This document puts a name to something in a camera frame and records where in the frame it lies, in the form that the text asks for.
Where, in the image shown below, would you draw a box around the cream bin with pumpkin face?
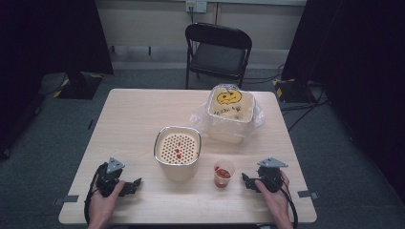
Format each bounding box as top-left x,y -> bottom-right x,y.
206,83 -> 258,145

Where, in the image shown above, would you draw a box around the black floor cables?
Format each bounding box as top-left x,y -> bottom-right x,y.
244,63 -> 329,132

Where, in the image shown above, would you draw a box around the clear plastic bag liner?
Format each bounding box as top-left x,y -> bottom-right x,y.
189,83 -> 266,145

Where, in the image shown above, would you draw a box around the person's right hand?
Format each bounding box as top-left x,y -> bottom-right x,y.
254,171 -> 294,227

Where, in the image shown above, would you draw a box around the white wall socket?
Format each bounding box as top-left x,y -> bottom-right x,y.
185,0 -> 208,14

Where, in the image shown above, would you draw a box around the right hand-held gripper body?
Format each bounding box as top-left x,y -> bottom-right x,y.
256,156 -> 289,194

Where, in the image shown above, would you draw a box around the black curtain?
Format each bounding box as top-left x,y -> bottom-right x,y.
281,0 -> 405,204
0,0 -> 115,151

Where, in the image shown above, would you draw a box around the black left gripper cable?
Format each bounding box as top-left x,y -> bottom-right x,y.
83,163 -> 107,225

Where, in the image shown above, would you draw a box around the red sauce in cup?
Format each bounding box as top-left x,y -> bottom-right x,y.
215,166 -> 231,179

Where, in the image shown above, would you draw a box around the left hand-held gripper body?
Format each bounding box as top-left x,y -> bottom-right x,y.
95,156 -> 129,198

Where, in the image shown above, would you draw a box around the cream bin with perforated strainer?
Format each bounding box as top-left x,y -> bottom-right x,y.
153,125 -> 203,182

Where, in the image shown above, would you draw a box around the black folding chair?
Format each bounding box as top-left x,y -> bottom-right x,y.
184,22 -> 253,91

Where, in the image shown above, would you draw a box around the black stand base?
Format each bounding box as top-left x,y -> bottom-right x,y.
53,70 -> 105,100
272,77 -> 319,104

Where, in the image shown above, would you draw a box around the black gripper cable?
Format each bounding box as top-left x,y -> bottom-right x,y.
268,177 -> 299,229
83,163 -> 107,225

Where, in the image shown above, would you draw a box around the grey table clamp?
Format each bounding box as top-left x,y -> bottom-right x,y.
297,189 -> 320,201
53,194 -> 80,207

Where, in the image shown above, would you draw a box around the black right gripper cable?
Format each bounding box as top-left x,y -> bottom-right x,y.
268,177 -> 299,229

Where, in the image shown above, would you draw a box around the clear plastic cup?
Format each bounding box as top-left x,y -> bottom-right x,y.
213,159 -> 236,189

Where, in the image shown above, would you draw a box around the person's left hand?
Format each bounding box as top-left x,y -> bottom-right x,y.
87,179 -> 126,227

